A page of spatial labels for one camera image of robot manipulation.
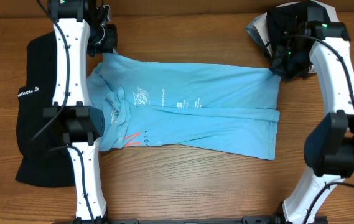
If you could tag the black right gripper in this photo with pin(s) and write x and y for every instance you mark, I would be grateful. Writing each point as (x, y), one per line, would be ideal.
(284, 68)

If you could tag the light blue t-shirt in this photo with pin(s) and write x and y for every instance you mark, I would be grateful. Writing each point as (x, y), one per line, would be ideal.
(218, 107)

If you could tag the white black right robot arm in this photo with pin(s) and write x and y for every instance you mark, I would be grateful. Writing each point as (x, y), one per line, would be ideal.
(304, 35)

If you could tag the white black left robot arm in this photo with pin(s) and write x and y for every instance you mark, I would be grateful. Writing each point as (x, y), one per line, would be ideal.
(82, 29)

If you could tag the black garment with logo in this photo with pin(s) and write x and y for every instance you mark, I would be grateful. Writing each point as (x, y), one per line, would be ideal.
(41, 166)

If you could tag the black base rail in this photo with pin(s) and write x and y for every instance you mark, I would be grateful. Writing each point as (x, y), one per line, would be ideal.
(189, 221)

